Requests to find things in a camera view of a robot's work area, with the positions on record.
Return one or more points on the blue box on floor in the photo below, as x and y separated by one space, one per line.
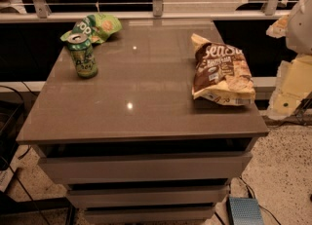
244 211

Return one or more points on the grey drawer cabinet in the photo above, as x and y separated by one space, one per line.
132 144

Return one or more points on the green soda can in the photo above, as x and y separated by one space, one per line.
82 54

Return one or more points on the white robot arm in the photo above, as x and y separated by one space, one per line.
299 28

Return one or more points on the brown chip bag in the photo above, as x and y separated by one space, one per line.
222 73

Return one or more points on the green chip bag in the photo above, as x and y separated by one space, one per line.
98 28

